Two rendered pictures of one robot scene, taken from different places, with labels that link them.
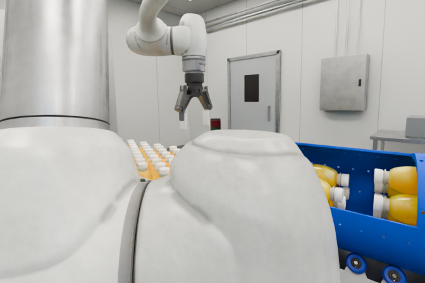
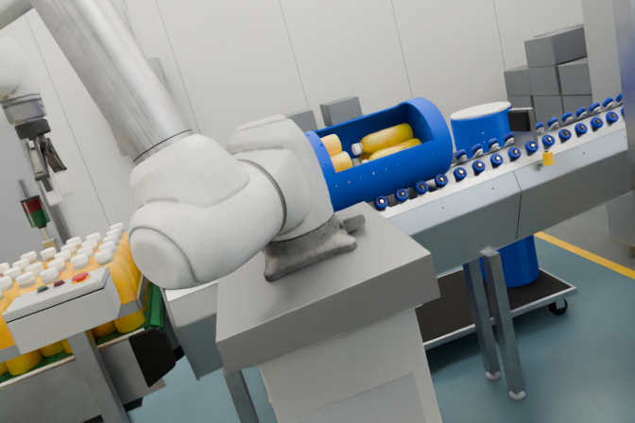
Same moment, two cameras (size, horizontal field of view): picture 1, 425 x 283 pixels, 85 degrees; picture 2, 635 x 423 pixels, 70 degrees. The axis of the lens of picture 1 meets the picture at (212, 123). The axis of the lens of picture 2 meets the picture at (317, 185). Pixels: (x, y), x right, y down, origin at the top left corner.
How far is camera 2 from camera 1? 0.68 m
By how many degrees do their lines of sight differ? 51
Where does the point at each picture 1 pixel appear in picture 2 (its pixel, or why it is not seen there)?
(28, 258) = (241, 181)
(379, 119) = not seen: hidden behind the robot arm
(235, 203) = (288, 137)
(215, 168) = (273, 128)
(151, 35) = not seen: outside the picture
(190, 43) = (18, 78)
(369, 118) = not seen: hidden behind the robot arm
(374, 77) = (177, 89)
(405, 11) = not seen: outside the picture
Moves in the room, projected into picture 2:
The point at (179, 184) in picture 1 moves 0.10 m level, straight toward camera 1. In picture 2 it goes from (260, 143) to (310, 132)
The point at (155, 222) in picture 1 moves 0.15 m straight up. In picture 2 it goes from (264, 159) to (237, 70)
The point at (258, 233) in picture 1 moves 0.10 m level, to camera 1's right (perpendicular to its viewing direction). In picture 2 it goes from (299, 144) to (329, 130)
